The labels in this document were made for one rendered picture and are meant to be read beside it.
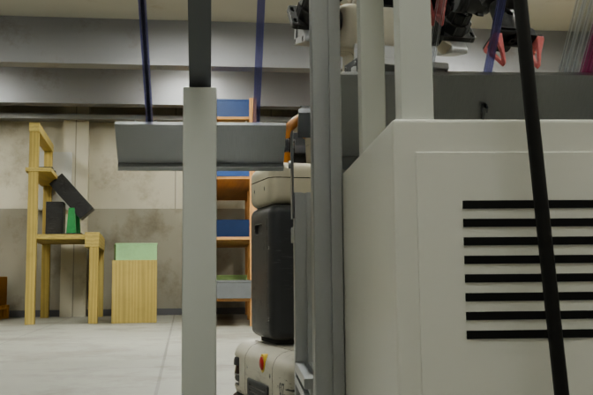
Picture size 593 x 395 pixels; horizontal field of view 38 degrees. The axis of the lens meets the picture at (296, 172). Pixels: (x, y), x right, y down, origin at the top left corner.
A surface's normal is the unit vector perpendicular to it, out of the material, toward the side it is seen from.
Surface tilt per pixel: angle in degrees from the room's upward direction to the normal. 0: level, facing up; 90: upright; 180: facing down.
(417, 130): 90
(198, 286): 90
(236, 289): 90
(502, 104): 135
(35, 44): 90
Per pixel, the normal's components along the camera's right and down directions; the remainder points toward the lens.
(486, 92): 0.04, 0.61
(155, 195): 0.13, -0.11
